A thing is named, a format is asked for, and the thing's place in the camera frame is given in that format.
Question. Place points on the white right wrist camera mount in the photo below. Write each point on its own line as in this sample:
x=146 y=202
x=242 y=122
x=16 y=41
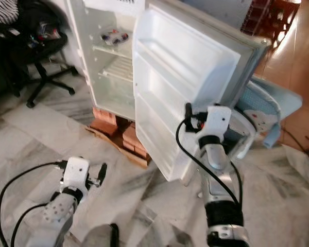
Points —
x=218 y=121

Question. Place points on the grey robot left leg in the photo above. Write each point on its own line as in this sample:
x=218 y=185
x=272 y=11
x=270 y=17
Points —
x=100 y=237

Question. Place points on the pale blue baby seat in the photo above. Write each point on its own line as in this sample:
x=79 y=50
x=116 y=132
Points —
x=280 y=100

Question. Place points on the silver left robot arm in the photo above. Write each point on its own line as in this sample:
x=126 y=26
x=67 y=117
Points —
x=59 y=218

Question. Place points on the white fridge cabinet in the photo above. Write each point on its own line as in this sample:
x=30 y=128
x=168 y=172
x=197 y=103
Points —
x=78 y=41

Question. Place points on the small multicoloured packet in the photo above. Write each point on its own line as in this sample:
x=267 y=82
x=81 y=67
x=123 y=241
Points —
x=115 y=37

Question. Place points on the red brick fridge base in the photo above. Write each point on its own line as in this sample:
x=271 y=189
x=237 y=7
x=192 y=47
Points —
x=105 y=121

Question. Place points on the white fridge door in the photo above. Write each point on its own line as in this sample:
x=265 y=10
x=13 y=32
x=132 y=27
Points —
x=180 y=62

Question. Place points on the black white striped cloth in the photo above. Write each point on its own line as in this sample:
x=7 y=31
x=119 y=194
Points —
x=2 y=10

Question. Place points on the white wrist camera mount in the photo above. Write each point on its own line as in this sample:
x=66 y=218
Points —
x=218 y=121
x=76 y=174

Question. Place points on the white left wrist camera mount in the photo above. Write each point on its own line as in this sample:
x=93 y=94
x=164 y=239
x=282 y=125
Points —
x=76 y=174

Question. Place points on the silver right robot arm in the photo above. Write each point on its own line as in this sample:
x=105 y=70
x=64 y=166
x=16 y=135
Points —
x=219 y=175

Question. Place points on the red-brown lattice crate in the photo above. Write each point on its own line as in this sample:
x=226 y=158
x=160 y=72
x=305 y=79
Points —
x=268 y=15

